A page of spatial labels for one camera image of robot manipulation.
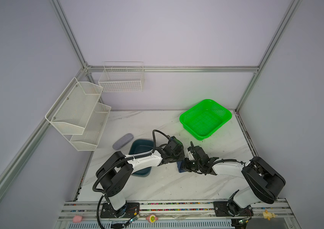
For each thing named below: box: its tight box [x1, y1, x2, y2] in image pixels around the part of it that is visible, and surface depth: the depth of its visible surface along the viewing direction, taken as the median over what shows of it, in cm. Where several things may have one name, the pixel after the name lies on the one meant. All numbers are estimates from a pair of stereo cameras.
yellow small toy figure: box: [262, 209, 278, 221], surface depth 70 cm
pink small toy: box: [72, 214, 83, 223], surface depth 71 cm
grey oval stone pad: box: [112, 133, 134, 151], surface depth 100 cm
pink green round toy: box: [145, 214, 159, 224], surface depth 69 cm
